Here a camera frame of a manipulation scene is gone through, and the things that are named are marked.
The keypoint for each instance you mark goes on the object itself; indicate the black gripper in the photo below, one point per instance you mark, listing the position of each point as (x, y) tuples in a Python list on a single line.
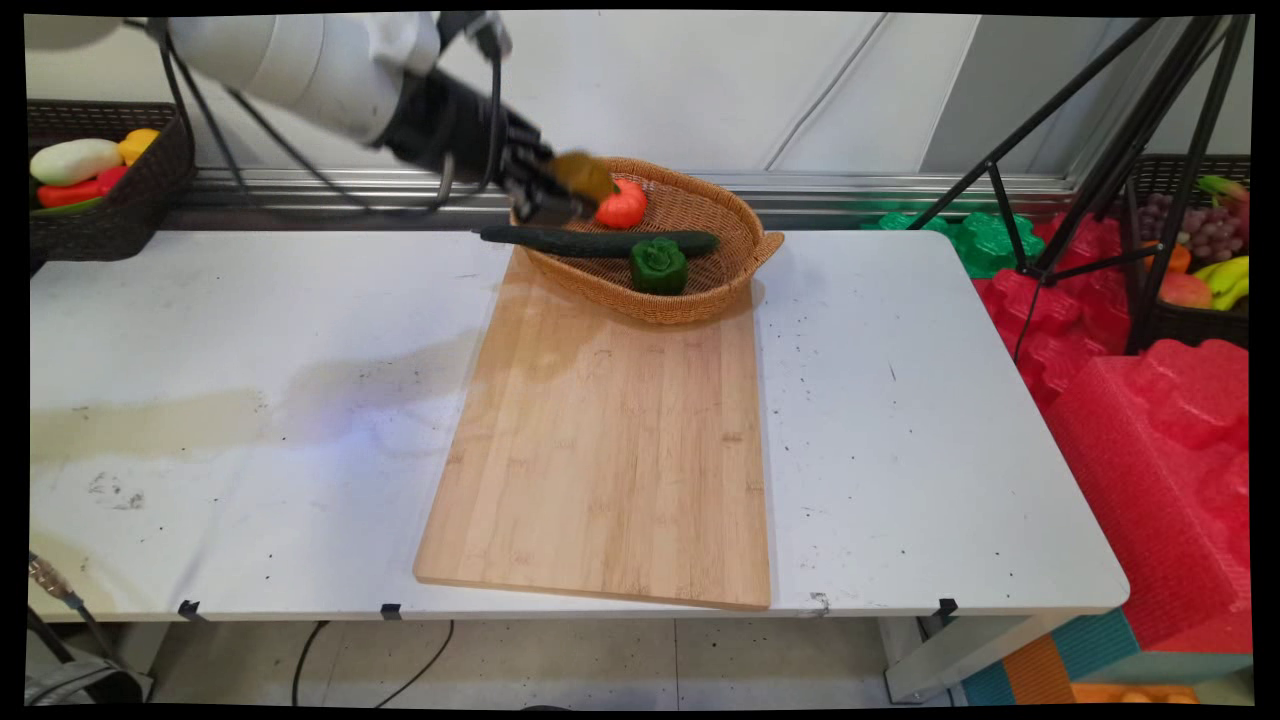
[(460, 125)]

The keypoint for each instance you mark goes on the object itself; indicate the brown potato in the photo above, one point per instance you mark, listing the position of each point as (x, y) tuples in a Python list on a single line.
[(585, 176)]

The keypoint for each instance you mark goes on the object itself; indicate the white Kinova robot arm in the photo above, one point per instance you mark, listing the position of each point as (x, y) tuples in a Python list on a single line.
[(300, 60)]

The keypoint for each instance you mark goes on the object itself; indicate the long dark green cucumber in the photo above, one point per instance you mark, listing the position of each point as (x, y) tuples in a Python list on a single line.
[(590, 241)]

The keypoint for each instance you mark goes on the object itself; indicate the orange-red ribbed tomato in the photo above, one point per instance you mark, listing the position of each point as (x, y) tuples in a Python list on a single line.
[(622, 208)]

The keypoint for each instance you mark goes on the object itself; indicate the green bell pepper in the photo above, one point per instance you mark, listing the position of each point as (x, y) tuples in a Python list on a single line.
[(658, 268)]

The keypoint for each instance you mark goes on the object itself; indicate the round woven wicker basket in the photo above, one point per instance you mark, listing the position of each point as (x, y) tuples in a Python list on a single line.
[(690, 275)]

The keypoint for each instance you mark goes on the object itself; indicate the bamboo cutting board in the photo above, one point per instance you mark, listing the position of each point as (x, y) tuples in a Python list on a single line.
[(610, 440)]

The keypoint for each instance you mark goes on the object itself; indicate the dark woven storage basket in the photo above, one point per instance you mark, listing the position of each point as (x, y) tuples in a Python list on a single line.
[(140, 215)]

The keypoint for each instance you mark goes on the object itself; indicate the yellow toy pepper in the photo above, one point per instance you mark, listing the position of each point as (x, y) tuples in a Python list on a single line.
[(140, 145)]

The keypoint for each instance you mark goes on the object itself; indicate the green foam mat stack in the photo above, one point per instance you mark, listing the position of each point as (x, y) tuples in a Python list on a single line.
[(985, 245)]

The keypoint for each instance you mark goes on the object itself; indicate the red toy chili pepper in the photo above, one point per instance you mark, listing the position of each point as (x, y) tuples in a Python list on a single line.
[(75, 190)]

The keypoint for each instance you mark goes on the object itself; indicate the white toy eggplant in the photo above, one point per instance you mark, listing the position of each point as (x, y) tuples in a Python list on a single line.
[(75, 160)]

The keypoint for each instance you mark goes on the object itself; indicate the flat green toy vegetable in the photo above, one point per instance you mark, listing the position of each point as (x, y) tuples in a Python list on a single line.
[(65, 207)]

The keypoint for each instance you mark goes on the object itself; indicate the white table leg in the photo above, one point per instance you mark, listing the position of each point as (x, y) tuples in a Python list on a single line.
[(960, 655)]

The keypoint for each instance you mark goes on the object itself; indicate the orange toy carrot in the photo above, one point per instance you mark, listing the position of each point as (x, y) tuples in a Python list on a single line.
[(1178, 257)]

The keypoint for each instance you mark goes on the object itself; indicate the pink toy peach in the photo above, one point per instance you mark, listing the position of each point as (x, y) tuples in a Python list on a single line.
[(1185, 291)]

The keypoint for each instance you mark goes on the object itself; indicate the black woven fruit basket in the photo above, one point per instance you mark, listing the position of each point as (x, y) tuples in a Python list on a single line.
[(1190, 325)]

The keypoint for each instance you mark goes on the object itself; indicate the purple toy grapes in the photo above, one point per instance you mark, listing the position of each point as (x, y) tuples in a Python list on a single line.
[(1212, 232)]

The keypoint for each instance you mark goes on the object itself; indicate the green leafy toy vegetable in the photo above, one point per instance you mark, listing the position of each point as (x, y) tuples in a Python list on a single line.
[(1222, 186)]

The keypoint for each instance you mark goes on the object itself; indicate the grey bag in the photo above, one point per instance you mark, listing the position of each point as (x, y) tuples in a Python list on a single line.
[(90, 685)]

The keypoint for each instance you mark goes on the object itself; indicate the large red foam block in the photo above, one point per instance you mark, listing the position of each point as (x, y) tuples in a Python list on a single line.
[(1160, 480)]

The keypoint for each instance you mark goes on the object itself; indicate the yellow toy bananas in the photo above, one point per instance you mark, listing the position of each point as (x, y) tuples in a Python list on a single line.
[(1228, 278)]

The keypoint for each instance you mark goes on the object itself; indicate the teal and orange foam mat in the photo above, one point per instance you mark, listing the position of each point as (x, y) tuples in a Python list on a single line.
[(1060, 665)]

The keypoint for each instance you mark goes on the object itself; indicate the aluminium wall rail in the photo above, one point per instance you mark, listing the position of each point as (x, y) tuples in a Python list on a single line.
[(800, 190)]

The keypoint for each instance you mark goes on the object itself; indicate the black camera tripod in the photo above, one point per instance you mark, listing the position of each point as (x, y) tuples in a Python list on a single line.
[(1130, 140)]

